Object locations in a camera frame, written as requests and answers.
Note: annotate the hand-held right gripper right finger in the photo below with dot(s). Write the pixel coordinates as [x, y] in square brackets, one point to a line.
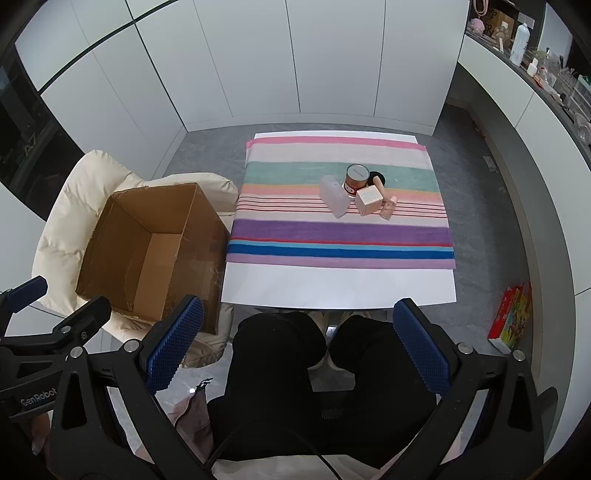
[422, 350]

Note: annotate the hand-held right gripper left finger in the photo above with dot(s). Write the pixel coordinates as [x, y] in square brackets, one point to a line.
[178, 344]

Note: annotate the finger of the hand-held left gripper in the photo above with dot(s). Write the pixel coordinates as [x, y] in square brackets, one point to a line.
[27, 288]
[83, 319]

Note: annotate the brown cardboard box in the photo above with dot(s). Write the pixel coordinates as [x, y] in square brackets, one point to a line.
[157, 258]

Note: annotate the small pink bottle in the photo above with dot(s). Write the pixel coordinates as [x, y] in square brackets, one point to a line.
[388, 210]

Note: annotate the beige cosmetic carton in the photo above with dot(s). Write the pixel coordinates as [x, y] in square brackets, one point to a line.
[369, 201]

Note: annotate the beige round lid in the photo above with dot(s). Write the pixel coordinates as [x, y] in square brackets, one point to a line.
[378, 185]

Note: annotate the clear plastic case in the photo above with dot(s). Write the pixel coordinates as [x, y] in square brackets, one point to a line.
[333, 196]

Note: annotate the black round puff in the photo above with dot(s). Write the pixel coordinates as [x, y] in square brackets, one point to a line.
[372, 174]

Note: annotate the red tin can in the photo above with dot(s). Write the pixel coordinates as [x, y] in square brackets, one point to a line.
[356, 177]

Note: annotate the person's left hand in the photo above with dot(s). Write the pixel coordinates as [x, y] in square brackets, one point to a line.
[40, 434]

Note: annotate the person's right leg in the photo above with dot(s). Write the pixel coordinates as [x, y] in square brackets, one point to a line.
[383, 369]

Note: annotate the person's leg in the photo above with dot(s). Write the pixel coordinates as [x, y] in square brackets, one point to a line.
[272, 369]
[383, 369]

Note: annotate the dusky pink cloth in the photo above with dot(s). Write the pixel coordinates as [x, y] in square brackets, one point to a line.
[191, 415]

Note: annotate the colourful toy box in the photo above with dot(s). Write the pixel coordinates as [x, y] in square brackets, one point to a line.
[510, 323]

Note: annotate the cream padded chair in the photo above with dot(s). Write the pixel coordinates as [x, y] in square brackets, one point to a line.
[74, 207]

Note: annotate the person's left leg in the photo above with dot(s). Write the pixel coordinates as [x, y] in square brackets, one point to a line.
[272, 369]

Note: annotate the striped colourful cloth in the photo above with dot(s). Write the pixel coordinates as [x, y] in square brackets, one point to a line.
[323, 230]

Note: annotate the person's cream top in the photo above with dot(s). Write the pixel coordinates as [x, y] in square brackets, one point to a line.
[277, 468]

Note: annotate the white curved counter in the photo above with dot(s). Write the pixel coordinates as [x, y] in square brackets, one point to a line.
[531, 138]

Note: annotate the group of clear glassware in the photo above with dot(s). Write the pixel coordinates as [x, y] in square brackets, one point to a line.
[568, 87]

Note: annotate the white spray bottle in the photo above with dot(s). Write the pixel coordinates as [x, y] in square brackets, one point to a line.
[519, 44]

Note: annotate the pink plush toy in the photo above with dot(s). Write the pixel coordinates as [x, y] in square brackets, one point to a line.
[475, 24]

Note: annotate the paw print cardboard box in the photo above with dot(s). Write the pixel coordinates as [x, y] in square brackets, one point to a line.
[501, 25]

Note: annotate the pink hanging plush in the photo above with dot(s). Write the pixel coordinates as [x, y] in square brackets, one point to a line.
[478, 5]

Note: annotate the white wall cabinets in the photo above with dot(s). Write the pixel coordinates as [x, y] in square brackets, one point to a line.
[277, 60]

